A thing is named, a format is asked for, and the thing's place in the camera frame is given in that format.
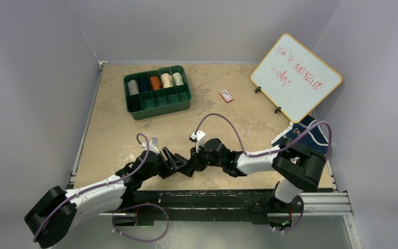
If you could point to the whiteboard with red writing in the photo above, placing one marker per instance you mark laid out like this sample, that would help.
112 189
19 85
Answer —
294 78

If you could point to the green divided storage tray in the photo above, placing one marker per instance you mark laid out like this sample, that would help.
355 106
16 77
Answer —
157 102

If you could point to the grey rolled underwear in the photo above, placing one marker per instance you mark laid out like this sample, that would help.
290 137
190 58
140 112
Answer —
132 87

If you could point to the black striped underwear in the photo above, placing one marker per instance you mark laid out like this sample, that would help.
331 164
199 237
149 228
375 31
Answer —
182 166

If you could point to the navy rolled underwear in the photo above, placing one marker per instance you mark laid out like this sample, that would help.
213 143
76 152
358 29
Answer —
144 84

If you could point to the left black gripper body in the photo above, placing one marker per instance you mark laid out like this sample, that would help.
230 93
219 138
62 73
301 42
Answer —
160 168

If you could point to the pale green rolled underwear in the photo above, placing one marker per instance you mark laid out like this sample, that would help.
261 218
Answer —
177 79

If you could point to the beige rolled underwear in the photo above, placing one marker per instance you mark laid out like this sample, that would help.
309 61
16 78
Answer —
167 80

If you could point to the orange rolled underwear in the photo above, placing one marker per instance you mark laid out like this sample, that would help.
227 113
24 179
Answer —
155 83

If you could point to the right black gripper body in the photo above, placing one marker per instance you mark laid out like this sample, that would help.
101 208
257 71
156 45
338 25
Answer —
207 161

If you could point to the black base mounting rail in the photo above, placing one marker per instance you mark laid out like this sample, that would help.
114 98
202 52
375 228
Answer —
256 206

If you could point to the navy white underwear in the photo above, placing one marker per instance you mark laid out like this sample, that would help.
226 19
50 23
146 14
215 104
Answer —
314 138

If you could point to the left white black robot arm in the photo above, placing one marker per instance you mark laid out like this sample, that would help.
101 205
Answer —
60 210

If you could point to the aluminium frame rail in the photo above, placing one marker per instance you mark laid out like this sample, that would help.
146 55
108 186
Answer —
325 222

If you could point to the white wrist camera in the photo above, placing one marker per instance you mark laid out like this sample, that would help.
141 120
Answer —
153 145
199 138

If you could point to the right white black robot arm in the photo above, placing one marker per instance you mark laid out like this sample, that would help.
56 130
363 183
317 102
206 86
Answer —
300 165

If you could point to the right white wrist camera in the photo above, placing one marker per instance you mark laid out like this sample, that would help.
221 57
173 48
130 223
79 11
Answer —
199 138

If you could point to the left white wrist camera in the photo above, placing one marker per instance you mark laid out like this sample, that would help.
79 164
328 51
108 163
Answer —
153 145

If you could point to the small red white box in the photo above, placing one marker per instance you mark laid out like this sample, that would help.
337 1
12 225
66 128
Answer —
226 96

